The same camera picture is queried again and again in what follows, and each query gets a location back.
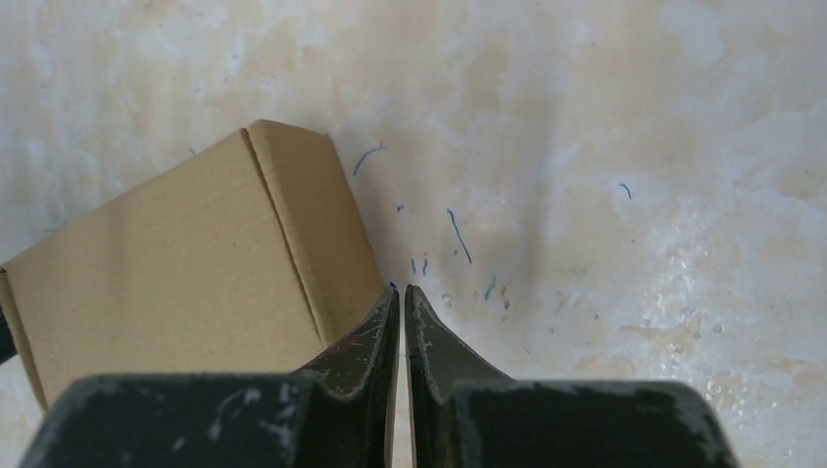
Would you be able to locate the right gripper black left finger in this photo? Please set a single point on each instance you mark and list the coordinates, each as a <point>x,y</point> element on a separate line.
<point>334,411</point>

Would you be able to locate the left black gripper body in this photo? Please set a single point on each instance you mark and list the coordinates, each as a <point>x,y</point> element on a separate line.
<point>7,346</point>

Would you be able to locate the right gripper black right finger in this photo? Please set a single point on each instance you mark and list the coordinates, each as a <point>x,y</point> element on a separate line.
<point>468,413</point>

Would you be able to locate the brown cardboard box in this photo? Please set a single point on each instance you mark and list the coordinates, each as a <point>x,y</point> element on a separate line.
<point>250,256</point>

